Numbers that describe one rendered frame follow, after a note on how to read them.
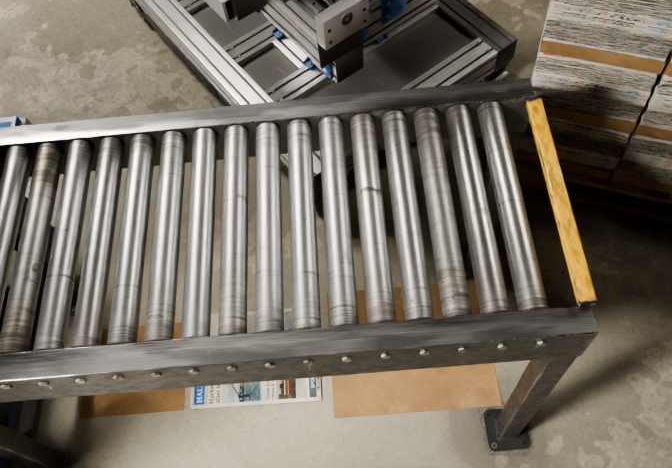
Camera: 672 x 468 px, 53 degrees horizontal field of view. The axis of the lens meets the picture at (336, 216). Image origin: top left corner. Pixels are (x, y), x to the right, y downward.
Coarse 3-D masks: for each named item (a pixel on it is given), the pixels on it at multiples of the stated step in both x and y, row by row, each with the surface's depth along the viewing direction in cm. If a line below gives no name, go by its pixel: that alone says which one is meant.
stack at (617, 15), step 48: (576, 0) 150; (624, 0) 145; (624, 48) 156; (576, 96) 174; (624, 96) 169; (528, 144) 198; (576, 144) 191; (624, 144) 185; (576, 192) 212; (624, 192) 201
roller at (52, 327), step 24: (72, 144) 137; (72, 168) 134; (72, 192) 131; (72, 216) 129; (72, 240) 127; (48, 264) 124; (72, 264) 125; (48, 288) 121; (72, 288) 124; (48, 312) 118; (48, 336) 116
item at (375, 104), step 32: (352, 96) 138; (384, 96) 137; (416, 96) 137; (448, 96) 136; (480, 96) 136; (512, 96) 135; (0, 128) 141; (32, 128) 140; (64, 128) 139; (96, 128) 139; (128, 128) 138; (160, 128) 137; (192, 128) 137; (224, 128) 138; (512, 128) 143; (32, 160) 143; (64, 160) 144; (96, 160) 145; (128, 160) 145
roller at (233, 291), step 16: (240, 128) 136; (224, 144) 136; (240, 144) 134; (224, 160) 133; (240, 160) 132; (224, 176) 131; (240, 176) 131; (224, 192) 129; (240, 192) 129; (224, 208) 127; (240, 208) 127; (224, 224) 125; (240, 224) 125; (224, 240) 124; (240, 240) 124; (224, 256) 122; (240, 256) 122; (224, 272) 120; (240, 272) 120; (224, 288) 119; (240, 288) 119; (224, 304) 117; (240, 304) 117; (224, 320) 116; (240, 320) 116
